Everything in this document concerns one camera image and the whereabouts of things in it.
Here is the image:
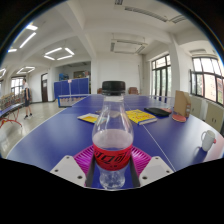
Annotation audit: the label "white cabinet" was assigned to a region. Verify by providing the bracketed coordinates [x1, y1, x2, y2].
[189, 94, 204, 120]
[204, 101, 224, 134]

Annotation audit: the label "group of ceiling lights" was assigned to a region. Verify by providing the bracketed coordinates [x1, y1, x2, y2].
[0, 23, 76, 76]

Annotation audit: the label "person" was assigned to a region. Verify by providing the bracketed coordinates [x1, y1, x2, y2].
[21, 78, 34, 120]

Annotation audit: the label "small yellow booklet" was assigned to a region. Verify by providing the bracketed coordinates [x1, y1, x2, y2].
[77, 113, 100, 124]

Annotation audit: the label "dark door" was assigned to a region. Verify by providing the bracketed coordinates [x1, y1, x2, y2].
[40, 72, 49, 103]

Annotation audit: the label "large yellow book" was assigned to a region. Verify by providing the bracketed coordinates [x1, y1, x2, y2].
[124, 108, 158, 126]

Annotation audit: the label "brown cardboard box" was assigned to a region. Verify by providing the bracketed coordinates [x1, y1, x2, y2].
[173, 90, 192, 118]

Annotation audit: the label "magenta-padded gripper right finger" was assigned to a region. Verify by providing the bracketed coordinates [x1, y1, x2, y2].
[129, 145, 175, 188]

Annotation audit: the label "red-legged table tennis table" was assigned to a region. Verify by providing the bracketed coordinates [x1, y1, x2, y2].
[0, 102, 25, 129]

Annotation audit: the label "clear red-labelled drink bottle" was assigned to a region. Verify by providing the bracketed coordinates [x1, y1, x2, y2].
[91, 80, 135, 191]

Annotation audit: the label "black paddle case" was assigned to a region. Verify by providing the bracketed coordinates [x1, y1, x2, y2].
[143, 107, 171, 118]

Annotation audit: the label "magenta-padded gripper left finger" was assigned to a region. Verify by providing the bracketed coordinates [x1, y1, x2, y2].
[49, 144, 97, 188]

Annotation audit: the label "folded blue table tennis tables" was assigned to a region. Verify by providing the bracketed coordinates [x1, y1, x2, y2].
[53, 77, 90, 99]

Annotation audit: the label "red table tennis paddle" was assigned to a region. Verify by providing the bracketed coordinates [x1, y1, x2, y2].
[171, 113, 188, 123]
[160, 106, 173, 114]

